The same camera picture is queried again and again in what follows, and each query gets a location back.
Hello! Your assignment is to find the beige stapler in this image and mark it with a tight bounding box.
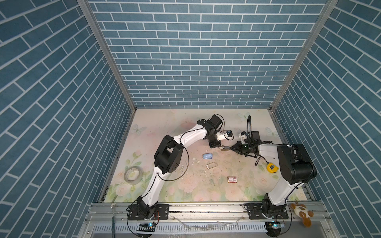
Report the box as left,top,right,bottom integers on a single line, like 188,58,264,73
220,145,230,151

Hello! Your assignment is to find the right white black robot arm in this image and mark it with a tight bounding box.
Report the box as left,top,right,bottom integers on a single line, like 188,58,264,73
230,131,317,211

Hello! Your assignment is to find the yellow tape measure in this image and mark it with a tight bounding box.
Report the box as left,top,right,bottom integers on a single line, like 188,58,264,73
267,163,279,174

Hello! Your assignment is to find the plush toy animal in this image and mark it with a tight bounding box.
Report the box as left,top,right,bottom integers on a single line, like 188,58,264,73
291,202,314,228

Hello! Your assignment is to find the clear tape roll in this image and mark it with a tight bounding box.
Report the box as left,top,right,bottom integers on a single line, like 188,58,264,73
124,166,143,185

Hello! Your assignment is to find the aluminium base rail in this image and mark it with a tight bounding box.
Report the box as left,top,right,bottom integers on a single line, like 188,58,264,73
84,201,331,227

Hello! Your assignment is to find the white slotted cable duct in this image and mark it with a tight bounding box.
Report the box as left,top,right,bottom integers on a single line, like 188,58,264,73
91,222,267,235

